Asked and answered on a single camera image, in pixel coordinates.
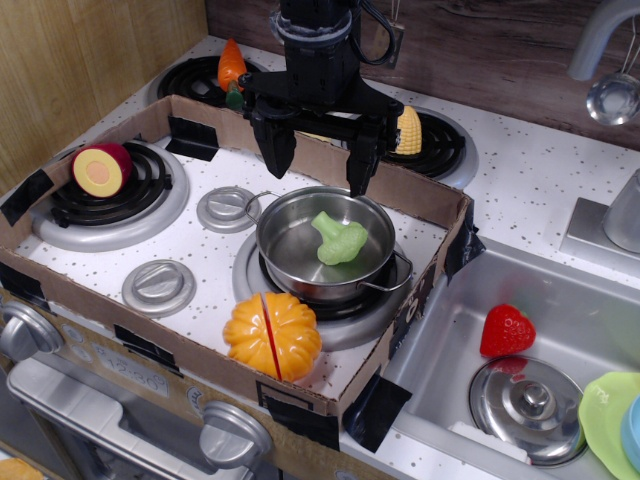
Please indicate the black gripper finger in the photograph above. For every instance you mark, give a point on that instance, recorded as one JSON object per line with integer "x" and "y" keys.
{"x": 276, "y": 142}
{"x": 366, "y": 151}

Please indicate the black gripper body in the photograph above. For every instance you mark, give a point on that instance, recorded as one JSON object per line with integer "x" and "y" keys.
{"x": 321, "y": 91}

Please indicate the green toy broccoli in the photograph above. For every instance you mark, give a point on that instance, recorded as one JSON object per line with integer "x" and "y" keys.
{"x": 341, "y": 243}

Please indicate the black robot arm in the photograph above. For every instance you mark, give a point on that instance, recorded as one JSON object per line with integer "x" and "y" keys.
{"x": 327, "y": 16}

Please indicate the stainless steel pot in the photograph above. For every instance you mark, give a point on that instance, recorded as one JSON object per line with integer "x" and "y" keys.
{"x": 288, "y": 244}

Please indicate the steel pot lid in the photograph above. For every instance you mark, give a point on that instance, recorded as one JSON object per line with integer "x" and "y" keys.
{"x": 531, "y": 405}

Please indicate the yellow toy corn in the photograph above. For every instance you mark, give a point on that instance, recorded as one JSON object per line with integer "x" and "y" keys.
{"x": 410, "y": 133}

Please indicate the back right stove burner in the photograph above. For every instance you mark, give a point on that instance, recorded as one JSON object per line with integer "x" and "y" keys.
{"x": 449, "y": 154}

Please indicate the stove burner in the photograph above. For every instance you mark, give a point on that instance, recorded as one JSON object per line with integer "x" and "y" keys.
{"x": 197, "y": 79}
{"x": 449, "y": 154}
{"x": 153, "y": 197}
{"x": 341, "y": 326}

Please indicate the silver stovetop knob upper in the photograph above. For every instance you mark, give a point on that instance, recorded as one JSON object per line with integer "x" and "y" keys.
{"x": 229, "y": 209}

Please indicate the silver stovetop knob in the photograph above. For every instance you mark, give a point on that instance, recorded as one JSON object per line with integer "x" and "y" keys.
{"x": 229, "y": 209}
{"x": 159, "y": 288}

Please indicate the orange toy carrot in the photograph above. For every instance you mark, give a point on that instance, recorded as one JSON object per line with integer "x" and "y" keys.
{"x": 231, "y": 67}

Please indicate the hanging metal spatula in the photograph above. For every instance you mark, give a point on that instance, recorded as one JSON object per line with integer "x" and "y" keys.
{"x": 388, "y": 36}

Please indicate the back left stove burner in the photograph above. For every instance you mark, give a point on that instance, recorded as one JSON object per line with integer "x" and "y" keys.
{"x": 197, "y": 79}

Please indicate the front left stove burner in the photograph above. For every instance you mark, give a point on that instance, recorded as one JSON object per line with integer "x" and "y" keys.
{"x": 153, "y": 197}

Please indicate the front right stove burner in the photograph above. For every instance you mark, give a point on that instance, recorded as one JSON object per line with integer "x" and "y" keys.
{"x": 341, "y": 326}

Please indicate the red yellow toy fruit half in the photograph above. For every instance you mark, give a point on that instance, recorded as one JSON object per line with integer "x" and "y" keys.
{"x": 102, "y": 170}

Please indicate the silver stovetop knob lower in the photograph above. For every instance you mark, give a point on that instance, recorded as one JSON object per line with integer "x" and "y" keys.
{"x": 159, "y": 288}

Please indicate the orange toy pumpkin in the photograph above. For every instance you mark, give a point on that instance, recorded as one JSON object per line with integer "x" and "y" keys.
{"x": 276, "y": 334}

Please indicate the red toy strawberry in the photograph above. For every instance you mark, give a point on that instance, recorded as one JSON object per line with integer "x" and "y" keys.
{"x": 506, "y": 331}

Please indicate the hanging steel ladle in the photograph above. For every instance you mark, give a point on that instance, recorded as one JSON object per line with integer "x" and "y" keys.
{"x": 613, "y": 100}

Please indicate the cardboard fence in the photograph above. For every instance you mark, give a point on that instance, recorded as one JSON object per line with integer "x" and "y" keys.
{"x": 345, "y": 390}

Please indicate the silver faucet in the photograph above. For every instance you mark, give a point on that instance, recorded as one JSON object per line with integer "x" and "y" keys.
{"x": 598, "y": 232}

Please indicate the silver sink basin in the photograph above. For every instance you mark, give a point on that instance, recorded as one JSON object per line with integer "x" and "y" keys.
{"x": 586, "y": 327}

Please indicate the silver oven knob right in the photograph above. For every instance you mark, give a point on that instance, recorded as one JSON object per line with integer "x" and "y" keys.
{"x": 231, "y": 438}

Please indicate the silver oven knob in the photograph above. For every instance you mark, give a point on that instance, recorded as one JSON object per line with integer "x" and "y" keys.
{"x": 231, "y": 438}
{"x": 27, "y": 333}

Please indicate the silver oven knob left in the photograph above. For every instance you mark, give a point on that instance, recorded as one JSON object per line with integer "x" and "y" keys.
{"x": 27, "y": 333}

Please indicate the green plastic plate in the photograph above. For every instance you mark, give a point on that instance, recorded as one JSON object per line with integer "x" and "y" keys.
{"x": 605, "y": 401}

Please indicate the blue plastic bowl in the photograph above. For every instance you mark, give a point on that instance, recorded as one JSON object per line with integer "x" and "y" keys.
{"x": 629, "y": 431}

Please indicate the orange toy bottom corner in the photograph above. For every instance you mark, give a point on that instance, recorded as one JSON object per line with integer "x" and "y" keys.
{"x": 17, "y": 469}

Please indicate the silver oven door handle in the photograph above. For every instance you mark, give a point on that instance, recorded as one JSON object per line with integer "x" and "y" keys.
{"x": 95, "y": 417}

